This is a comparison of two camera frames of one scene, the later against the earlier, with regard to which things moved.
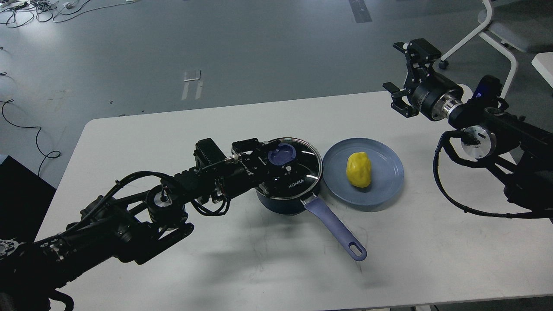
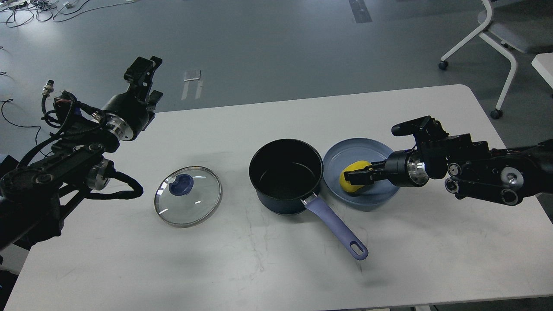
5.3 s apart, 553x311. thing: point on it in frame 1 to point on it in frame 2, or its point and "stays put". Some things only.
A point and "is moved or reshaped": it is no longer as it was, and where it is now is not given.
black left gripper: [240, 172] to [126, 115]
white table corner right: [543, 62] stays put
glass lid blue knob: [297, 167] is moved or reshaped
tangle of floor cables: [21, 12] stays put
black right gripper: [424, 86] to [403, 168]
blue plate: [386, 174] stays put
